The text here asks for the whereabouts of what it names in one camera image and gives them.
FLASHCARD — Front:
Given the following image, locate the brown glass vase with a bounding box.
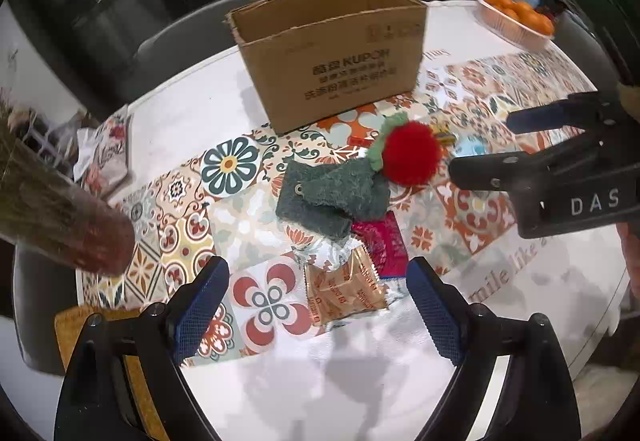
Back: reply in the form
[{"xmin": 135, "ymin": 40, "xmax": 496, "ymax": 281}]
[{"xmin": 65, "ymin": 191, "xmax": 137, "ymax": 278}]

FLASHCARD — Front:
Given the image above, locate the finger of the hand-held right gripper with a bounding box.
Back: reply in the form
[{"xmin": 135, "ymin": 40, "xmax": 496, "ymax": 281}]
[
  {"xmin": 448, "ymin": 151, "xmax": 553, "ymax": 196},
  {"xmin": 506, "ymin": 92, "xmax": 617, "ymax": 136}
]

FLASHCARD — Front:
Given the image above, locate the person's right hand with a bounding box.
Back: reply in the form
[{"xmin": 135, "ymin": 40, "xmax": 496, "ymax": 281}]
[{"xmin": 617, "ymin": 221, "xmax": 640, "ymax": 309}]

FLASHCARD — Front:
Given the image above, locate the red snack packet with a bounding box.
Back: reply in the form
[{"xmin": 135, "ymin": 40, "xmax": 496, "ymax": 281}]
[{"xmin": 350, "ymin": 211, "xmax": 412, "ymax": 280}]

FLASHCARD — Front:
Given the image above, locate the cardboard box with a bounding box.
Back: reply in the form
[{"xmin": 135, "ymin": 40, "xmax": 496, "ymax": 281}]
[{"xmin": 225, "ymin": 0, "xmax": 428, "ymax": 136}]

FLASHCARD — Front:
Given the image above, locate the brown snack packet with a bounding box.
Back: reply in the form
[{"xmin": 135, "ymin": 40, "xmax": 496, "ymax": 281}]
[{"xmin": 304, "ymin": 248, "xmax": 390, "ymax": 331}]

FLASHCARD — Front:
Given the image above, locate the small yellow toy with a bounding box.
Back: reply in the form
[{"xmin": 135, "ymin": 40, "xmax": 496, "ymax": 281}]
[{"xmin": 430, "ymin": 121, "xmax": 459, "ymax": 144}]

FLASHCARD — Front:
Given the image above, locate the red pompom plush with leaf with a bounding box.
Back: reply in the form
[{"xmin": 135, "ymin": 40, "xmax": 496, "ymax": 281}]
[{"xmin": 367, "ymin": 113, "xmax": 443, "ymax": 186}]

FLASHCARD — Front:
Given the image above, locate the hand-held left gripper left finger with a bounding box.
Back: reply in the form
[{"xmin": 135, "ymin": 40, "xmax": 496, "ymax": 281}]
[{"xmin": 54, "ymin": 255, "xmax": 231, "ymax": 441}]

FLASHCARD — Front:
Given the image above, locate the silver foil wrapper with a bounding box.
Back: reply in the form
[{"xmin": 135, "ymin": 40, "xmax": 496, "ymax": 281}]
[{"xmin": 295, "ymin": 236, "xmax": 362, "ymax": 272}]

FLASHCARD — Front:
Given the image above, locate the pile of oranges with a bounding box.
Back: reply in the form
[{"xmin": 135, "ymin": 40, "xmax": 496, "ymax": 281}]
[{"xmin": 477, "ymin": 0, "xmax": 556, "ymax": 36}]

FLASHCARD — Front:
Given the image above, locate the white shelf rack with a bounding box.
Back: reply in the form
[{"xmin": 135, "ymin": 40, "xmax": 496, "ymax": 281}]
[{"xmin": 22, "ymin": 108, "xmax": 88, "ymax": 168}]

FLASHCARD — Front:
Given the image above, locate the green knitted cloth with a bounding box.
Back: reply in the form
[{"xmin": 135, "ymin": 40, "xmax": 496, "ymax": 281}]
[{"xmin": 276, "ymin": 160, "xmax": 391, "ymax": 240}]

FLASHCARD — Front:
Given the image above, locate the white fruit basket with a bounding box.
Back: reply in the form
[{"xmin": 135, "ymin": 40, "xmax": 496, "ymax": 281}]
[{"xmin": 474, "ymin": 0, "xmax": 555, "ymax": 52}]

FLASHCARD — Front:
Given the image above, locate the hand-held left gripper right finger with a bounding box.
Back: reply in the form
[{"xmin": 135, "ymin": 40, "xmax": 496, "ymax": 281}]
[{"xmin": 405, "ymin": 256, "xmax": 583, "ymax": 441}]

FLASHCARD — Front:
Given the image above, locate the dried flower bouquet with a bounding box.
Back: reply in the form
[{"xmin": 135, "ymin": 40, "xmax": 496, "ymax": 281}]
[{"xmin": 0, "ymin": 86, "xmax": 101, "ymax": 262}]

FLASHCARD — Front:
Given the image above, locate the woven straw coaster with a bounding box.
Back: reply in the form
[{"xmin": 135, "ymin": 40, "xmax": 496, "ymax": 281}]
[{"xmin": 54, "ymin": 306, "xmax": 172, "ymax": 441}]

